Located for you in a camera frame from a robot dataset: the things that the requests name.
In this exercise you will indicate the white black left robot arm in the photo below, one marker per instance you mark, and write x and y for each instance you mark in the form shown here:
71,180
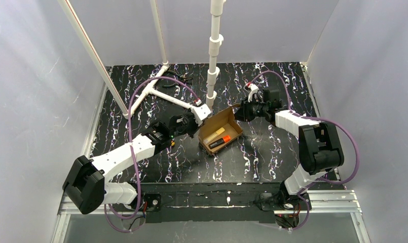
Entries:
88,183

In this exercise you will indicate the red orange handled tool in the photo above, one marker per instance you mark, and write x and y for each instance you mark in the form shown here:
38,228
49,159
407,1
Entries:
220,142

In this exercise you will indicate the white PVC pipe frame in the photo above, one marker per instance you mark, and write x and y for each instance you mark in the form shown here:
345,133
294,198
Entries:
215,41

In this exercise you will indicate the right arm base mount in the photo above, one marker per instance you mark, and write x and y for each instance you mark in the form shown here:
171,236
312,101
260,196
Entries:
281,200

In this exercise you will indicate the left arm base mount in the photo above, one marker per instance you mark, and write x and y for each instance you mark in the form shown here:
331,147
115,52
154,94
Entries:
150,202

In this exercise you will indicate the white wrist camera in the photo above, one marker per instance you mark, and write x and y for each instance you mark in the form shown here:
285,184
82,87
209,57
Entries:
200,111
252,90

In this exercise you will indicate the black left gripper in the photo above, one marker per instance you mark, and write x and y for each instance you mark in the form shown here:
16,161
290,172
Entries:
189,124

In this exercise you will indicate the brown cardboard box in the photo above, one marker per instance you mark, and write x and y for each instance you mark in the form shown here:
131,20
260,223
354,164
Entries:
225,119

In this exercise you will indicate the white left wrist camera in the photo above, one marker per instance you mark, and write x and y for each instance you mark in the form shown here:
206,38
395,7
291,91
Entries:
200,111

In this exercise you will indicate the yellow handled tool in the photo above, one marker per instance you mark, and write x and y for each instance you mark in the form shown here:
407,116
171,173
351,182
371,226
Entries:
212,136

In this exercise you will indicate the black pliers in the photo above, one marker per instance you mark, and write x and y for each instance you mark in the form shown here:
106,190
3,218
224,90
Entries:
180,77

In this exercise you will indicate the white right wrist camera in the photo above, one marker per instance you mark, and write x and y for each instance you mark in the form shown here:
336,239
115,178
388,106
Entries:
252,90

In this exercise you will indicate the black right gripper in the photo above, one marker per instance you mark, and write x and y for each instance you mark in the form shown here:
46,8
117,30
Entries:
245,111

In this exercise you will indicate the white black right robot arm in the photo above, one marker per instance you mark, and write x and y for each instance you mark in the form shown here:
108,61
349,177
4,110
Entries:
319,145

